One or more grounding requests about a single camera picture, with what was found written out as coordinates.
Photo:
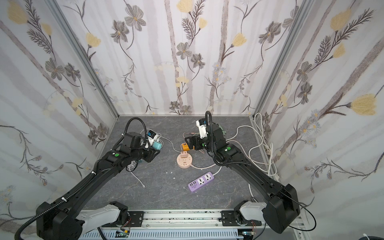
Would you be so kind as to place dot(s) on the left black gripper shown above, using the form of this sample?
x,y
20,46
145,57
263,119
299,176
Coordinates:
x,y
152,153

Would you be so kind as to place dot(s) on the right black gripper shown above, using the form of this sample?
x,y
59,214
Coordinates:
x,y
194,142

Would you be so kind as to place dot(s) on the pink charger plug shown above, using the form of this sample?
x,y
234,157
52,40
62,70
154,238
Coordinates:
x,y
184,154

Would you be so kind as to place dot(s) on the purple power strip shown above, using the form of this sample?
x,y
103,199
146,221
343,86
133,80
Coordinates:
x,y
201,181

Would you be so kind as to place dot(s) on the orange power strip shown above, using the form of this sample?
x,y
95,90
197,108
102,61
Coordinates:
x,y
185,147

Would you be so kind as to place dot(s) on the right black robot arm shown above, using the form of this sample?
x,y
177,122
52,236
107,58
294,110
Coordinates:
x,y
280,206

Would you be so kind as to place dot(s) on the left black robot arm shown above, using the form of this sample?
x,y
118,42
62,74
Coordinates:
x,y
58,220

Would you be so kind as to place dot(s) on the round pink power socket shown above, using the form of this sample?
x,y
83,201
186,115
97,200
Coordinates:
x,y
184,163

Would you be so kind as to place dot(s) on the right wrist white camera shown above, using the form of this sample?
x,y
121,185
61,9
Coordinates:
x,y
202,125

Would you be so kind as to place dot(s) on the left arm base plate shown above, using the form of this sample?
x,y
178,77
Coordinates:
x,y
128,220

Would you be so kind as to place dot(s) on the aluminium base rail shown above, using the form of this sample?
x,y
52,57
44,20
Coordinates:
x,y
178,225

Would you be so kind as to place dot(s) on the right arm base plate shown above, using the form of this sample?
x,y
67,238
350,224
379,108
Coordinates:
x,y
231,218

